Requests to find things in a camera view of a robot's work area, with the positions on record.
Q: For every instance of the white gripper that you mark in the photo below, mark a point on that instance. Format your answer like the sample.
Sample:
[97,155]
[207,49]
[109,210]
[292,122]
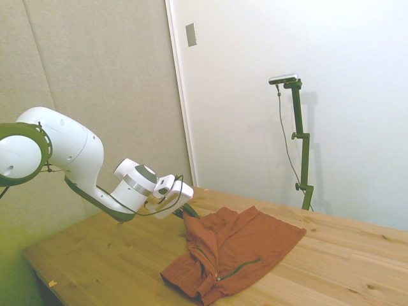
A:
[178,197]

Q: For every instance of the rust orange shorts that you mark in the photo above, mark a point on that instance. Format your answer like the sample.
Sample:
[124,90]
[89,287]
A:
[242,242]

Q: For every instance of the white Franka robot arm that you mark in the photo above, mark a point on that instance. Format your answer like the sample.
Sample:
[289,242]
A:
[73,150]

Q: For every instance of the small orange tape scrap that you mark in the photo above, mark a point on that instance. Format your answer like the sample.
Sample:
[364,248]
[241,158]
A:
[52,283]

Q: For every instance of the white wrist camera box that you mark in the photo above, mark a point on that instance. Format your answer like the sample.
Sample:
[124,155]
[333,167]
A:
[162,185]

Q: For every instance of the white door frame trim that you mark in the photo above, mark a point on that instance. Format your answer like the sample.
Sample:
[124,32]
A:
[183,105]

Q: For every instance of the dark green camera stand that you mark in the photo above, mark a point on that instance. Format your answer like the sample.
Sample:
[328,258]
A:
[303,150]

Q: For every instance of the grey exterior camera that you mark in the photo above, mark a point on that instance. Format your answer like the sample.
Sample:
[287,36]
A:
[283,78]

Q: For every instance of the grey wall switch plate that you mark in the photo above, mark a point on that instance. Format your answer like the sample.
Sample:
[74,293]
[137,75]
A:
[191,35]

